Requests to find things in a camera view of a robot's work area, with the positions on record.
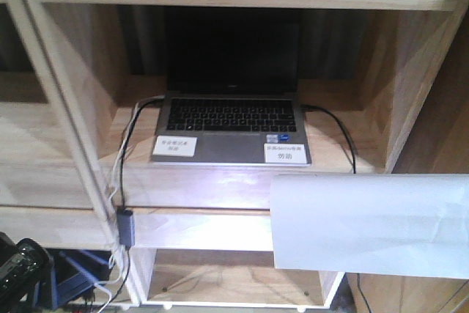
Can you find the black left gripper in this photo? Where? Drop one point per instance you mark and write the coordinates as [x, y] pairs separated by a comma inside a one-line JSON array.
[[22, 265]]

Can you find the white paper sheet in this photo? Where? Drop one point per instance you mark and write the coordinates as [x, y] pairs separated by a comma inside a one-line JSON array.
[[391, 224]]

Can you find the blue plastic crate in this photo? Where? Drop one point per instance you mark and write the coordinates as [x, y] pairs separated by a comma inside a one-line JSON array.
[[74, 275]]

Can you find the grey usb hub adapter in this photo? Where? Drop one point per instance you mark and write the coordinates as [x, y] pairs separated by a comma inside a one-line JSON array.
[[126, 227]]

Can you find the white label sticker left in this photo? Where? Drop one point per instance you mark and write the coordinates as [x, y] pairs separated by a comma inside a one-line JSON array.
[[179, 146]]

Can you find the white label sticker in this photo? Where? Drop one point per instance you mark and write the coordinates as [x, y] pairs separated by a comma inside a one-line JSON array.
[[179, 146], [285, 153]]

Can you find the white label sticker right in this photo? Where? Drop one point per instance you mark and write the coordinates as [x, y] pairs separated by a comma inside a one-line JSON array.
[[285, 153]]

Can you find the grey open laptop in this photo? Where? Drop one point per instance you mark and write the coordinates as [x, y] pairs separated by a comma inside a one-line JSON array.
[[232, 79]]

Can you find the wooden shelf unit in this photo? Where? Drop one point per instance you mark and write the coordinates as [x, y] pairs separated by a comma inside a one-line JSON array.
[[203, 234]]

